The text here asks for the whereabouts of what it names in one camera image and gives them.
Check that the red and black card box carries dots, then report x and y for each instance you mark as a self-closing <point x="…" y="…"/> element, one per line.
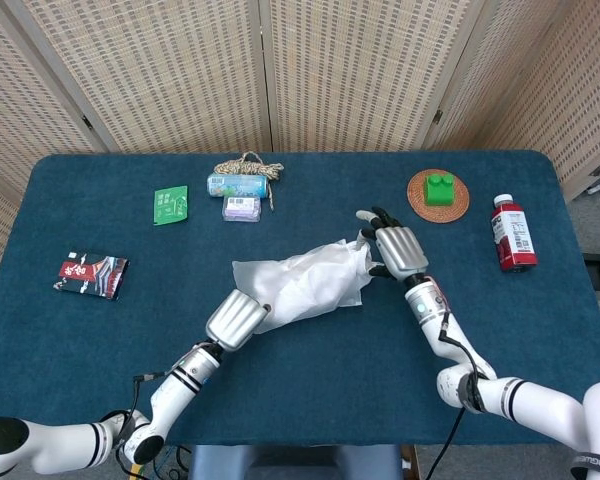
<point x="92" y="276"/>

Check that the teal tissue pack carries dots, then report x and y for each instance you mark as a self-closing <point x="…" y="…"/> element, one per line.
<point x="236" y="186"/>

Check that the round woven coaster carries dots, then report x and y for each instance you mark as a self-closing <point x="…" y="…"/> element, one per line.
<point x="439" y="212"/>

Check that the red drink bottle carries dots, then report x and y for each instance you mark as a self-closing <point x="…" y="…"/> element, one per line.
<point x="514" y="235"/>

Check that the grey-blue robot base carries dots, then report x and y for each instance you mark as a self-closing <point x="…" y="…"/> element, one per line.
<point x="295" y="462"/>

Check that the small purple box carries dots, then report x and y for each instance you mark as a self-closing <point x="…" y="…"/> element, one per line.
<point x="241" y="209"/>

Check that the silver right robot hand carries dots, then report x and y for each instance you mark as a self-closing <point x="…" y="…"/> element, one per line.
<point x="402" y="250"/>

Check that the green toy building block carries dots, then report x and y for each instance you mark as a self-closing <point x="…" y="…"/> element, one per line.
<point x="440" y="192"/>

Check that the woven folding screen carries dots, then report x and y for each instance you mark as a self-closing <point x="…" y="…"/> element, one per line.
<point x="180" y="75"/>

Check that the green paper sachet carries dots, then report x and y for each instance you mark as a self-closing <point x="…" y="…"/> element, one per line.
<point x="170" y="206"/>

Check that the transparent plastic bag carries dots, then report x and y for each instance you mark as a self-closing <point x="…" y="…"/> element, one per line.
<point x="310" y="285"/>

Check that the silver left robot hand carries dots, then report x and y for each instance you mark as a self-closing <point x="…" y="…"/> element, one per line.
<point x="235" y="320"/>

